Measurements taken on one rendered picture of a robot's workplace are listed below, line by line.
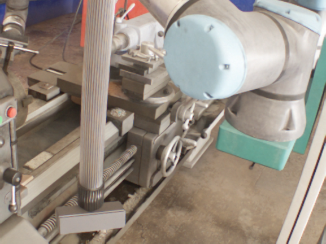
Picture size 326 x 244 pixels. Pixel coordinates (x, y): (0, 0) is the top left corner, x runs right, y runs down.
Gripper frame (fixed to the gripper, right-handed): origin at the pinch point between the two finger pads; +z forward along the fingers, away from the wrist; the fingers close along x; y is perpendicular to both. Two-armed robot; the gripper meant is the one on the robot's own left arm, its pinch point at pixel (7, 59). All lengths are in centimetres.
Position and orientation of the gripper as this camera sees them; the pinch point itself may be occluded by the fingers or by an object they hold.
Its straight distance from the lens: 149.1
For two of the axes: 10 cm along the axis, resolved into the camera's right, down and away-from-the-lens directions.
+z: 1.8, 6.7, -7.2
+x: 8.9, 2.0, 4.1
